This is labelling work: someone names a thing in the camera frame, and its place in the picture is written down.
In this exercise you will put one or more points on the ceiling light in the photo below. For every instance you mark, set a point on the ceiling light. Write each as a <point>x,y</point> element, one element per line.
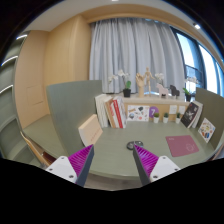
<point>196,26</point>

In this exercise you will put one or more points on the white wall socket plate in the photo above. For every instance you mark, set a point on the white wall socket plate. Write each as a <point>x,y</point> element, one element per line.
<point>173,109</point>
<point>182,110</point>

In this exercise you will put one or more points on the beige book with red text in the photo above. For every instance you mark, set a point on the beige book with red text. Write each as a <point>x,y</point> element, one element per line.
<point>90,130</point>

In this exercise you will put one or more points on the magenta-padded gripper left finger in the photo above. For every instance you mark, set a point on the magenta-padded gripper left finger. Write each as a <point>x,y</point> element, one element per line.
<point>74,164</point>

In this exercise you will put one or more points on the grey curtain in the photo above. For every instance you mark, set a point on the grey curtain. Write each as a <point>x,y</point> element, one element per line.
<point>130,50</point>

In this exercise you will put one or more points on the black cover book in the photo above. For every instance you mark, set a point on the black cover book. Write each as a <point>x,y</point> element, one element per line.
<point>189,115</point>

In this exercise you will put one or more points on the white food picture card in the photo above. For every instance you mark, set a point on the white food picture card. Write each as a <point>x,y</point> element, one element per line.
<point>206,130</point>

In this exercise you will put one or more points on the wooden desk shelf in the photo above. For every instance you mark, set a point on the wooden desk shelf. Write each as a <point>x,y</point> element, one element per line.
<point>150,100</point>

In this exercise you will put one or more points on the white orchid in black pot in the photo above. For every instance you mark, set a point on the white orchid in black pot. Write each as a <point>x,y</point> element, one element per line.
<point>127,92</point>
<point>160,77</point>
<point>188,96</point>

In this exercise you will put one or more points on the grey-green desk divider panel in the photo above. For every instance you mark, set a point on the grey-green desk divider panel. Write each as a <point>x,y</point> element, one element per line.
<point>70,110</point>
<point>213,106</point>

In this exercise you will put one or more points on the brown kraft book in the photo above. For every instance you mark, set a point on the brown kraft book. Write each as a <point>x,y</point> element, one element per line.
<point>110,116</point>

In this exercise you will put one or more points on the black horse figure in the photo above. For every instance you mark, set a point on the black horse figure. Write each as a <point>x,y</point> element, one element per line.
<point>174,90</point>

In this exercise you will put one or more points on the wooden mannequin figure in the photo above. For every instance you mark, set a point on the wooden mannequin figure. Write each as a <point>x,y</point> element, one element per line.
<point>148,78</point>

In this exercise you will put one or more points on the white sticker card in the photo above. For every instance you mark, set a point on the white sticker card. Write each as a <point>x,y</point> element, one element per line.
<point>138,113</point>

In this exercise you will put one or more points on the purple round number sticker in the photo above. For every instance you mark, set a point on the purple round number sticker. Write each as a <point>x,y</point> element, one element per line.
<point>153,111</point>

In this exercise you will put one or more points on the wooden chair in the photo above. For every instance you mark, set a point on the wooden chair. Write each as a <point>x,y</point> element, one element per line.
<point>35,151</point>

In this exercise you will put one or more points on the grey shelf unit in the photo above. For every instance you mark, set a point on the grey shelf unit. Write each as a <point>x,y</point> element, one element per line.
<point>8,100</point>

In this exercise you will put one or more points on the photo-cover book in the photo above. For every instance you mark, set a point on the photo-cover book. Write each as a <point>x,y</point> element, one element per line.
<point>122,111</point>

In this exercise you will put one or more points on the pink horse figure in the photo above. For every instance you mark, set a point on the pink horse figure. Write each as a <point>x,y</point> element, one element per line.
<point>162,90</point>

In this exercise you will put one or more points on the grey computer mouse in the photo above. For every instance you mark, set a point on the grey computer mouse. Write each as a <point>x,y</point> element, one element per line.
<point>131,145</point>

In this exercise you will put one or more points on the red-spined book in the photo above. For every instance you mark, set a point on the red-spined book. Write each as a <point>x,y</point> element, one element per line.
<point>117,115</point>

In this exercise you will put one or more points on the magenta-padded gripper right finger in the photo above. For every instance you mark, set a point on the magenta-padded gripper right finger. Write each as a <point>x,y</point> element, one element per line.
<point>151,163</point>

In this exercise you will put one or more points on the dark-framed window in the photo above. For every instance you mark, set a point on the dark-framed window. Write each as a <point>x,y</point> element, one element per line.
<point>206,66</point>

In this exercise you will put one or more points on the small plant in white pot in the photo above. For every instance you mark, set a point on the small plant in white pot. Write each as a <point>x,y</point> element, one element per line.
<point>156,119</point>
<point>166,119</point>
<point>178,119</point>

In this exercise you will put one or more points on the thick white book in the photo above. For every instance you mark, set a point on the thick white book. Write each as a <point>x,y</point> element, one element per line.
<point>100,110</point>

